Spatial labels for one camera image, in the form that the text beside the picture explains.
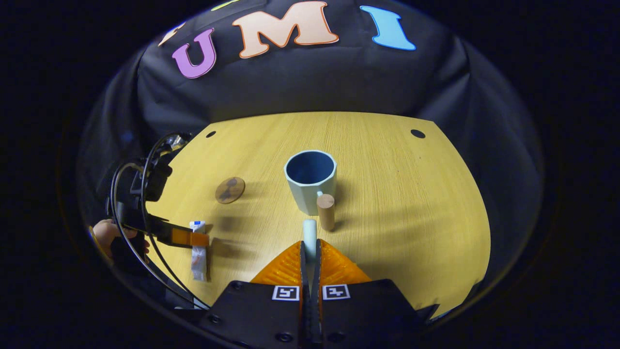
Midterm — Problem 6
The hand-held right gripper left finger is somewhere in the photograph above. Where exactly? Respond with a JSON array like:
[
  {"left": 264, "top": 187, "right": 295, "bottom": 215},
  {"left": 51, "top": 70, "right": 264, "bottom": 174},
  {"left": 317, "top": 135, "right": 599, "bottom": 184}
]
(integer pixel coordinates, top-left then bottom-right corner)
[{"left": 201, "top": 240, "right": 310, "bottom": 349}]

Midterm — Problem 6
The black backdrop cloth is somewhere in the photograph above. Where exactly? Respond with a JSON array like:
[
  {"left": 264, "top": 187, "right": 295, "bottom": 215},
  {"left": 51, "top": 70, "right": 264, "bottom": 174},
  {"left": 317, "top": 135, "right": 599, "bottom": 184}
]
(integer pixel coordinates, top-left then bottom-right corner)
[{"left": 77, "top": 0, "right": 545, "bottom": 311}]

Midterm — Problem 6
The pale green toothbrush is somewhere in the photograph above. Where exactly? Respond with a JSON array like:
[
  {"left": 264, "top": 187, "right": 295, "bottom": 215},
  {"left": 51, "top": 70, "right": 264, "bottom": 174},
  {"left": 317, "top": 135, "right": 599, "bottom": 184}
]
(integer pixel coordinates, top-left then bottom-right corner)
[{"left": 303, "top": 219, "right": 318, "bottom": 265}]

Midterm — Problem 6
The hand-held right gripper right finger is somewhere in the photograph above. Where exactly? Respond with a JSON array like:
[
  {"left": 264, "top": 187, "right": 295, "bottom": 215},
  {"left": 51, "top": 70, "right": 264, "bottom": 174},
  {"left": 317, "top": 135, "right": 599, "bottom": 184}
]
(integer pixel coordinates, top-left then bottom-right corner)
[{"left": 310, "top": 238, "right": 439, "bottom": 349}]

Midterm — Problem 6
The round wooden coaster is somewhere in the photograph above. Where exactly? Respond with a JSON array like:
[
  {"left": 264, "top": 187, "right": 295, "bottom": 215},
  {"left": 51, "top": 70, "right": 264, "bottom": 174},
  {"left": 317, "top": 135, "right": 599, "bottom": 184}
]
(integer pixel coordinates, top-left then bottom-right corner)
[{"left": 215, "top": 177, "right": 246, "bottom": 205}]

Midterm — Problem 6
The light blue cup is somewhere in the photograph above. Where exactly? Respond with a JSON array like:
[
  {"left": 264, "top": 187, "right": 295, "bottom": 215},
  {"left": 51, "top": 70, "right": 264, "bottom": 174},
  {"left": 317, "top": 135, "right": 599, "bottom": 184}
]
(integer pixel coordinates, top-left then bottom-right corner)
[{"left": 284, "top": 150, "right": 338, "bottom": 232}]

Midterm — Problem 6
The black cable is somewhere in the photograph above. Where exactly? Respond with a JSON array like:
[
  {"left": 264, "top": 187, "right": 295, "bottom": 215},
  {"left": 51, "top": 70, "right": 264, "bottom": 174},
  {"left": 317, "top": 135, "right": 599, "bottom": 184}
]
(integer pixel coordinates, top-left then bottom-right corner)
[{"left": 110, "top": 133, "right": 211, "bottom": 310}]

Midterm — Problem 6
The white toothpaste tube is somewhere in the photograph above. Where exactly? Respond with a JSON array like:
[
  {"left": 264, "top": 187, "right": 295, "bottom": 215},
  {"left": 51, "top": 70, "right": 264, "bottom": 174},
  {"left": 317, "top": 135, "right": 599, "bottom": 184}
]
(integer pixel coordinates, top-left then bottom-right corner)
[{"left": 189, "top": 221, "right": 209, "bottom": 282}]

